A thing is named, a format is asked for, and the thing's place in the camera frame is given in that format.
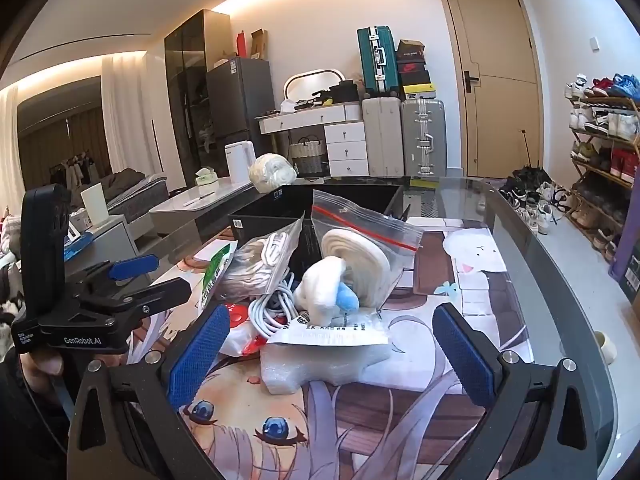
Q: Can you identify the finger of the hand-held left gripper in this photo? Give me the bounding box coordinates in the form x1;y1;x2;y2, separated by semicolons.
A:
65;254;161;301
75;277;193;332

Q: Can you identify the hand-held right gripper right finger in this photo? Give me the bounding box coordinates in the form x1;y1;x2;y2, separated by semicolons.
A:
432;302;608;480

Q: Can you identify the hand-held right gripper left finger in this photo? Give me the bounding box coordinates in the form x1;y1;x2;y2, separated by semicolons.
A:
67;302;233;480

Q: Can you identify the green and white packet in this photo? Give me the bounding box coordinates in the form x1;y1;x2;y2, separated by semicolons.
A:
197;242;238;312

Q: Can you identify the zip bag of white cord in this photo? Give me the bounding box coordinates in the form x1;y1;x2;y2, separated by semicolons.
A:
217;212;306;302

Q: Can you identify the white plush toy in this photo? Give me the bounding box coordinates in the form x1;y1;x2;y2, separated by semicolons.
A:
294;256;360;328

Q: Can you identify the red-seal zip bag of rope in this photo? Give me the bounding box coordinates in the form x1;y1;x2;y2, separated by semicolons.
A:
311;190;425;311

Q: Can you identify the person's left forearm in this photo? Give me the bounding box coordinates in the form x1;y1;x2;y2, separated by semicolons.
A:
0;345;81;480

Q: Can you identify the person's left hand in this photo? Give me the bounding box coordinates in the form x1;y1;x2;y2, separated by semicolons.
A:
21;351;66;379

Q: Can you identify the red and white plastic bag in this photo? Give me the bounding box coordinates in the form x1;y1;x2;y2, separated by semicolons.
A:
220;302;271;357

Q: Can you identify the white upright box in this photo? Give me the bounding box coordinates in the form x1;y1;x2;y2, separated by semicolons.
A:
80;182;109;227

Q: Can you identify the bed mattress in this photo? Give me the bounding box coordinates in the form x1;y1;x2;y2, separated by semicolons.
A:
102;172;168;222

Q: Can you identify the printed cartoon mat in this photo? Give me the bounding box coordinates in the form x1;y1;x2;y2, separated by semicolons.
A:
127;217;536;480

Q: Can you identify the dark jacket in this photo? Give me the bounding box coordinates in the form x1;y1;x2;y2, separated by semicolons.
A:
102;167;147;202

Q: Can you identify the clothes rack with garments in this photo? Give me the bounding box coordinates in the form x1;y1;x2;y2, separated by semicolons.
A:
47;150;102;192

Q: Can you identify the white low table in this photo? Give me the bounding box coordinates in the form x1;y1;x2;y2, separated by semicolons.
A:
150;177;261;235

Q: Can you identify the white foam piece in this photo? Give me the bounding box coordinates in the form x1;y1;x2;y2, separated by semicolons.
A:
260;342;393;395

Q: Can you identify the cream clog slipper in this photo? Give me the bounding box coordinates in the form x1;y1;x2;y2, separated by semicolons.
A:
595;332;618;366

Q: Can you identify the white electric kettle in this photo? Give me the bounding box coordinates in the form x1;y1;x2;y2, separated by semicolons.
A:
225;141;256;184

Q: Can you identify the white curtain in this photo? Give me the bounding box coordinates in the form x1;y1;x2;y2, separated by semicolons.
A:
100;52;166;176

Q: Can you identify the white cloth bundle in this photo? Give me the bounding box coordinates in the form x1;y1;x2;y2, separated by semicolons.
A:
248;152;298;193

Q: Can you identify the pile of shoes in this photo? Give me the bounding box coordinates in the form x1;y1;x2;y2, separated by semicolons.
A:
497;165;573;236

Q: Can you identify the dark tall wardrobe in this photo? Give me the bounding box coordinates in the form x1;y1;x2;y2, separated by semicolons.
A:
164;8;233;176

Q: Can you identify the purple cardboard box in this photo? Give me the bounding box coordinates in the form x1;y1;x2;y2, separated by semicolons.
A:
607;165;640;321

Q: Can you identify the grey refrigerator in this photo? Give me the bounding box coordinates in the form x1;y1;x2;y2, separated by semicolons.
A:
206;57;273;178

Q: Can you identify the black umbrella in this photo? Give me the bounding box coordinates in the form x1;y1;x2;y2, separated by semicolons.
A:
520;130;553;188

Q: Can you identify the wicker basket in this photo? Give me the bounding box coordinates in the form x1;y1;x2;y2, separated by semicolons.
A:
290;135;328;176

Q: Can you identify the wooden shoe rack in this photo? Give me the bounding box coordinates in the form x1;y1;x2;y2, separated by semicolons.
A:
565;90;640;266

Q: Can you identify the silver suitcase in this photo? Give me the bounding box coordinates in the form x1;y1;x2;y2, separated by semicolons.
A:
401;98;447;178

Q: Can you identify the beige suitcase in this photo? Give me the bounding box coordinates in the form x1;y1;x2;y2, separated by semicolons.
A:
361;96;405;177

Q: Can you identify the white vanity desk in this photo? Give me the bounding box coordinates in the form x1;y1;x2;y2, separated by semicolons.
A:
256;102;371;177

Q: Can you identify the oval white-framed mirror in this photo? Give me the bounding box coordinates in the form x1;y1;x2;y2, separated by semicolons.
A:
283;70;346;104

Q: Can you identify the brown cardboard box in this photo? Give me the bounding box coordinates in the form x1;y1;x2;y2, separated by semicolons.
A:
250;28;269;61

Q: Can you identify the black bag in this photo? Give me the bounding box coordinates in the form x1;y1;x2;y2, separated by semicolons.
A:
330;80;361;104

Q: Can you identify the shoe rack with shoes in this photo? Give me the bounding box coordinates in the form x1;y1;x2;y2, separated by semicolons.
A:
565;72;640;263

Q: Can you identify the beige wooden door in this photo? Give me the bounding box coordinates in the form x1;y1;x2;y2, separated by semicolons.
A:
435;0;545;178

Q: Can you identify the teal suitcase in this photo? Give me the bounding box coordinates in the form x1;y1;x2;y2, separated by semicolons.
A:
356;25;396;98

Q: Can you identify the brown-lid black shoe box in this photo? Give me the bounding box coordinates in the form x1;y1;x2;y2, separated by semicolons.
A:
395;39;427;59

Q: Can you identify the white cable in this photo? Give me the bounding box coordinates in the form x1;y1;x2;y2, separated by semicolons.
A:
248;270;302;342

